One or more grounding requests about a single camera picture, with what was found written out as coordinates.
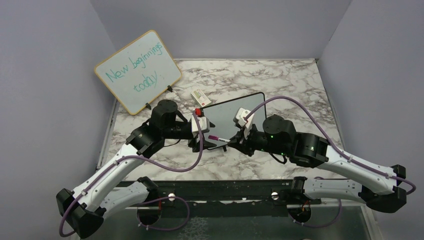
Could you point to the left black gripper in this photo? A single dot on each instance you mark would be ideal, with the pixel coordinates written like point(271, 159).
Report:
point(193, 143)

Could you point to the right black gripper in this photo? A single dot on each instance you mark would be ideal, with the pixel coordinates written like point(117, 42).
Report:
point(239, 142)

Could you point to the magenta capped whiteboard marker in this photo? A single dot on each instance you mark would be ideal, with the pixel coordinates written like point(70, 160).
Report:
point(216, 138)

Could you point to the black-framed whiteboard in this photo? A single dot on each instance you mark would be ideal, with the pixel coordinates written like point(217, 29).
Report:
point(222, 114)

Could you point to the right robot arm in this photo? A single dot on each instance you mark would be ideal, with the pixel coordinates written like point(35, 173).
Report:
point(364, 182)

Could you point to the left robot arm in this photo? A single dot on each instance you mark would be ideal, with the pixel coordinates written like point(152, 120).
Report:
point(84, 208)

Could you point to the wood-framed whiteboard with writing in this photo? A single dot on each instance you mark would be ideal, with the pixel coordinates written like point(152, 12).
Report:
point(139, 72)

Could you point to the small green white box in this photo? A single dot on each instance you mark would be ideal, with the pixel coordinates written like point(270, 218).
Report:
point(200, 98)

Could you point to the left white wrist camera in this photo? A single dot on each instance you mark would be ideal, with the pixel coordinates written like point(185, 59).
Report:
point(196, 120)

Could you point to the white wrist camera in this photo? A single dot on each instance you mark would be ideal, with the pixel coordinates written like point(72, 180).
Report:
point(243, 117)
point(196, 120)

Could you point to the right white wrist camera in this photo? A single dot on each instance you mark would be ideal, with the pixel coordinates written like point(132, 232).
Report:
point(243, 117)

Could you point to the black metal base rail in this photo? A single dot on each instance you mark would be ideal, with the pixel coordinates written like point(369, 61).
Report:
point(223, 198)

